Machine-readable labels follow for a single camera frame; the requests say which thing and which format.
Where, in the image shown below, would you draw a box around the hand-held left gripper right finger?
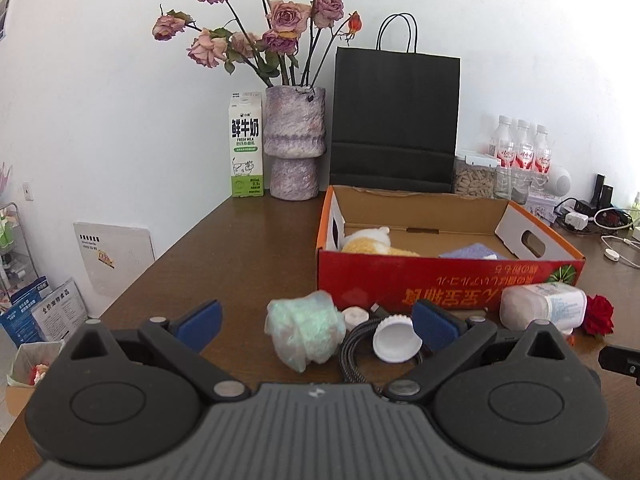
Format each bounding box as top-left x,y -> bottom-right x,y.
381,298 -> 601,404

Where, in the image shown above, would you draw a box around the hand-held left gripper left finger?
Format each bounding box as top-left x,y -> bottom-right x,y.
52,299 -> 252,404

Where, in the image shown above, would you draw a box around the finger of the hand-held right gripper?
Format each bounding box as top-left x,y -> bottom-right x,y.
597,344 -> 640,387

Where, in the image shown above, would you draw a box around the red cardboard box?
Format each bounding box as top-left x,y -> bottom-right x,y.
316,185 -> 586,314

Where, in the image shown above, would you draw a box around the black braided cable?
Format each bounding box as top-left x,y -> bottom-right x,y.
339,303 -> 427,387

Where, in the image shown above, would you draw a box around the translucent cotton swab box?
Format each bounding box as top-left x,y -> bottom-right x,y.
499,282 -> 588,334

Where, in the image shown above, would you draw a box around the pale green plastic bag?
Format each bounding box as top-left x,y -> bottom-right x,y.
264,290 -> 347,372

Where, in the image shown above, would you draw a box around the clear seed storage container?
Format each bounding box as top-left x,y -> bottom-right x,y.
453,150 -> 500,197

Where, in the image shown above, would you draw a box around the white bottle cap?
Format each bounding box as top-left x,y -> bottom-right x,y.
372,313 -> 424,364

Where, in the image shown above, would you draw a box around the red artificial rose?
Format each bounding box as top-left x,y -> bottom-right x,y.
581,294 -> 615,337

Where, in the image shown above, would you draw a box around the small white round disc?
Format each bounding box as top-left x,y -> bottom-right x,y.
342,306 -> 371,331

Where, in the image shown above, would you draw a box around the blue sponge cloth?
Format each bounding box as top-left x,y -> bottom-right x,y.
439,242 -> 511,261

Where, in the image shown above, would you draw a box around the yellow white plush toy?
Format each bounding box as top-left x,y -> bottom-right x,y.
340,226 -> 422,259

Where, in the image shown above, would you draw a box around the white flat package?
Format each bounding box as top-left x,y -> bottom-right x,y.
73,220 -> 156,302

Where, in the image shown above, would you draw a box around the white charger plug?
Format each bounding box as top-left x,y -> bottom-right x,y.
564,211 -> 591,234

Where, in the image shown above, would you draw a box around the blue printed boxes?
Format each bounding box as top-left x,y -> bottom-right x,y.
0,275 -> 84,347

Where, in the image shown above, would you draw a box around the clear drinking glass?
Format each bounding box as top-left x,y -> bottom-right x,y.
493,165 -> 532,205

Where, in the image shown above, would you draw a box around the white tin box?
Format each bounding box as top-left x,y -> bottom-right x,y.
526,191 -> 569,226

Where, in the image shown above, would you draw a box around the tall black device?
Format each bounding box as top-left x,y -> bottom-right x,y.
592,174 -> 615,209

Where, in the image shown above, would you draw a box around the cardboard waste box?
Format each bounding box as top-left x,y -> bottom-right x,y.
6,340 -> 66,412

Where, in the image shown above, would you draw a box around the white green milk carton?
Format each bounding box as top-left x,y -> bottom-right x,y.
228,91 -> 265,199

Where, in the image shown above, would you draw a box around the white round speaker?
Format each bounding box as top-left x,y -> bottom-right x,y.
542,165 -> 573,196

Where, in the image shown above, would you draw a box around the red label water bottle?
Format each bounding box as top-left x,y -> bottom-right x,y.
512,119 -> 536,187
532,124 -> 553,189
487,115 -> 516,170

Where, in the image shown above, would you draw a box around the purple mottled vase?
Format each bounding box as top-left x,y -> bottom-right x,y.
263,85 -> 327,201

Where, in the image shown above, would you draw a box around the black paper bag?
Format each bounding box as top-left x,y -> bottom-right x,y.
328,12 -> 461,194

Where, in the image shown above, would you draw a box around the dried rose bouquet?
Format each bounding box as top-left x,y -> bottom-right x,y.
152,0 -> 364,89

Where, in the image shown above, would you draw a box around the white cable with round puck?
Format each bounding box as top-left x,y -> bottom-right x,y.
599,232 -> 640,267

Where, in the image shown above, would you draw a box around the metal wire rack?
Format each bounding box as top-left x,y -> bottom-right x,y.
0,202 -> 39,307

